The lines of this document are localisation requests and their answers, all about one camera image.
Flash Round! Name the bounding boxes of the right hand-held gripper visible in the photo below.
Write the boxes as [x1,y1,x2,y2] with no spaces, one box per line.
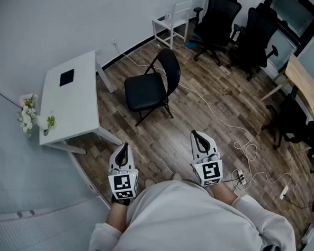
[189,129,225,189]

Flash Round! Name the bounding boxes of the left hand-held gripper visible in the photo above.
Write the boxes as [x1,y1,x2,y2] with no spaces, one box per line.
[106,142,140,201]

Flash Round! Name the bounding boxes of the black folding chair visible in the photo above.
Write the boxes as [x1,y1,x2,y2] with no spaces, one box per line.
[122,47,184,128]

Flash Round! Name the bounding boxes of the person's right forearm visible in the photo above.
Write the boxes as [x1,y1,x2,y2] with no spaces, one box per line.
[207,182,238,207]

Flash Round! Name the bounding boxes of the person's left forearm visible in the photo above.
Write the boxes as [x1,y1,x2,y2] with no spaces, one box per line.
[104,202,131,234]

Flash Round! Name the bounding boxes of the white side stool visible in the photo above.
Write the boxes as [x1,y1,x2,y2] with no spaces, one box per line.
[150,0,195,51]

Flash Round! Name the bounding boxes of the black wrist band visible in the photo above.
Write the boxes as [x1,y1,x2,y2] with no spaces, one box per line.
[110,194,131,207]

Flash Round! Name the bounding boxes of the white table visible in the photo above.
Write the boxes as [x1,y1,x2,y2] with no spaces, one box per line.
[33,48,123,158]

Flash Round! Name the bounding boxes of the person's white sweatshirt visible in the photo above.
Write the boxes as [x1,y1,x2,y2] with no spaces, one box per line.
[79,173,297,251]

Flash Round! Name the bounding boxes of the small green plant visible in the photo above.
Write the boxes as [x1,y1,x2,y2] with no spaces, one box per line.
[46,115,57,130]

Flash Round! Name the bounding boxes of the black square pad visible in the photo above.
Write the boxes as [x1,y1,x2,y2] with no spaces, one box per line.
[58,68,76,87]

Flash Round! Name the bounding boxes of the pink and white flower bouquet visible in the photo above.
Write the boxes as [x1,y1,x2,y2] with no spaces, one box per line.
[15,93,41,138]

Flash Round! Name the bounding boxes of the teal floor item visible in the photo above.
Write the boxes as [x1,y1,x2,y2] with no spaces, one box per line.
[185,33,203,49]

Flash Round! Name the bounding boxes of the light wooden table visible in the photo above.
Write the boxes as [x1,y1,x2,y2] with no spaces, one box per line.
[257,52,314,146]

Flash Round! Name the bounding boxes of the white rectangular device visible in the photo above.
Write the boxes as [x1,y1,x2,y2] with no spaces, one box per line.
[300,222,314,246]

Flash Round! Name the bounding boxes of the dark framed window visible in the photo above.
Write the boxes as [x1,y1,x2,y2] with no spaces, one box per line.
[264,0,314,49]

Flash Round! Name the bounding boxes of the long white cable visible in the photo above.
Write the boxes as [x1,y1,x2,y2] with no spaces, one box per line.
[113,32,293,199]

